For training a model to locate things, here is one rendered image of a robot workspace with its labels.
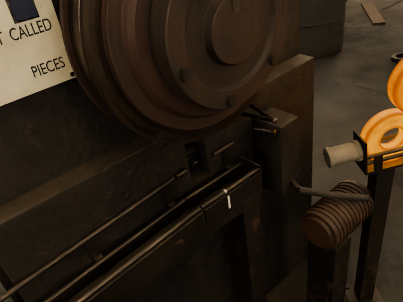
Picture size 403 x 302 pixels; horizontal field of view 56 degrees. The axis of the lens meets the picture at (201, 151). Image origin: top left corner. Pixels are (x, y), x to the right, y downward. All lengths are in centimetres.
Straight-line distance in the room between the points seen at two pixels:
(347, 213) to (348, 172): 101
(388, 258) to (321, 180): 55
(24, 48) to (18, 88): 7
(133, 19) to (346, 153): 70
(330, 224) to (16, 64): 85
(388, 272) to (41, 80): 143
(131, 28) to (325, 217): 75
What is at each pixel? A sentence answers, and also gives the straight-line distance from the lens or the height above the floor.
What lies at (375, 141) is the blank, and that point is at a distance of 110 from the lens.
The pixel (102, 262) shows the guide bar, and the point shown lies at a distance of 88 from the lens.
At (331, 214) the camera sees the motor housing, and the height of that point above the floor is 53.
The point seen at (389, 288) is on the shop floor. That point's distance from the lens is 166.
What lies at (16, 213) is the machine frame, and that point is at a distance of 79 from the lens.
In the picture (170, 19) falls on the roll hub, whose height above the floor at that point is 117.
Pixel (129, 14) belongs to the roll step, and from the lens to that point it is 61.
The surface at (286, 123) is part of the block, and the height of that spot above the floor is 80.
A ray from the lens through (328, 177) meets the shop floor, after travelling 211.
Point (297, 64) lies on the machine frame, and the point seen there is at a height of 87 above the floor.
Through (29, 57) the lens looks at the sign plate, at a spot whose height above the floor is 112.
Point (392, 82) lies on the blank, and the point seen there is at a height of 92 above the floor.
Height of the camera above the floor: 130
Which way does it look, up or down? 33 degrees down
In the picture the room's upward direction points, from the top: 10 degrees counter-clockwise
